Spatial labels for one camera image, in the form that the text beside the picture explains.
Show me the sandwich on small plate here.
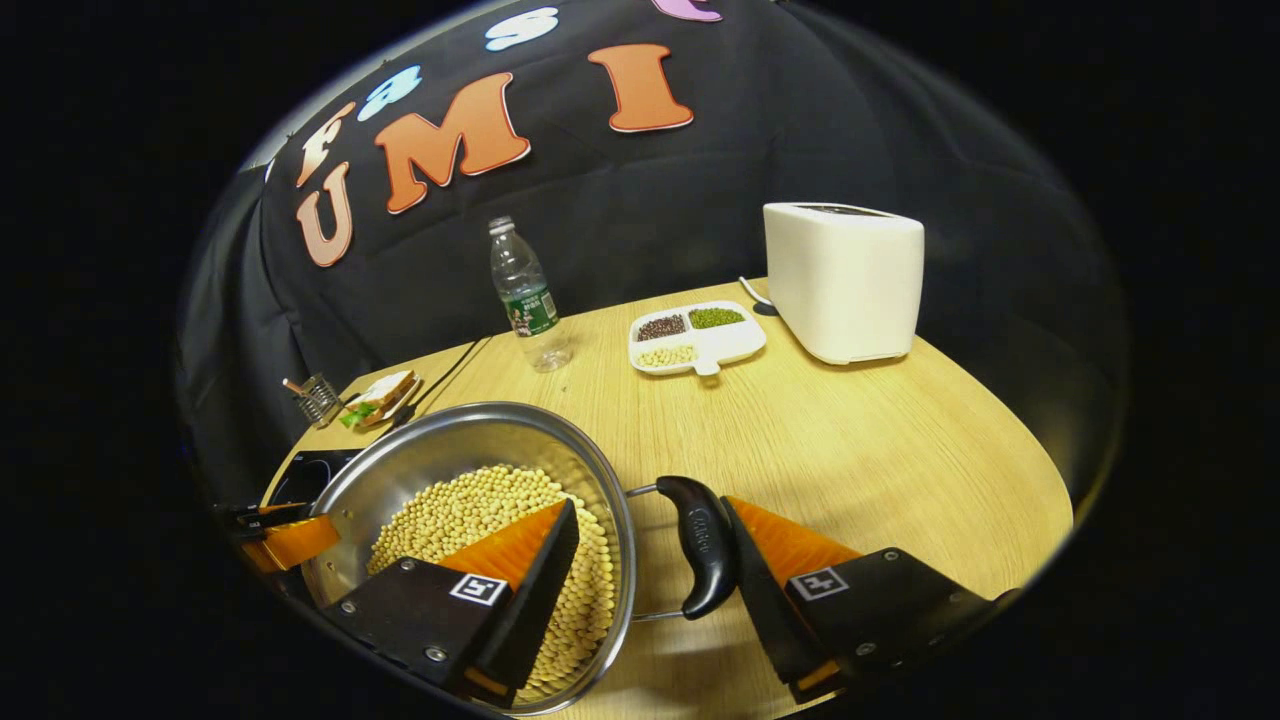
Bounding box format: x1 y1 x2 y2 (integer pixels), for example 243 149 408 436
338 369 423 431

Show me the steel pot with black handles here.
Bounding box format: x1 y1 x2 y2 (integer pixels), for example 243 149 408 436
300 401 743 717

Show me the clear plastic water bottle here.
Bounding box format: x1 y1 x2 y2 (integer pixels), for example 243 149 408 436
488 216 574 374

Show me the black induction cooktop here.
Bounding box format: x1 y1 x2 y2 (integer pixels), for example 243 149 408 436
262 449 361 509

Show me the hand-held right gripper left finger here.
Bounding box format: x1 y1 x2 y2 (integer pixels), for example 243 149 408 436
322 498 581 709

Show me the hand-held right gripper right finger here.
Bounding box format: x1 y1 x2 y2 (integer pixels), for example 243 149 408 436
720 495 1021 704

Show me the pile of yellow soybeans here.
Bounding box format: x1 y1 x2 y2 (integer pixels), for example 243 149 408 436
367 464 616 701

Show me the white toaster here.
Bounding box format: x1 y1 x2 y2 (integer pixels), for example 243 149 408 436
763 202 926 366

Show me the small wire mesh holder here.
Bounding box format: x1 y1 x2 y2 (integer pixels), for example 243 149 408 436
282 373 344 429

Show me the black power cable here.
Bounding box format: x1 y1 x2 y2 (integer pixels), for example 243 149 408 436
395 337 493 426

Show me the white divided dish of beans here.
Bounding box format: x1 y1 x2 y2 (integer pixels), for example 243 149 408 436
628 300 769 378

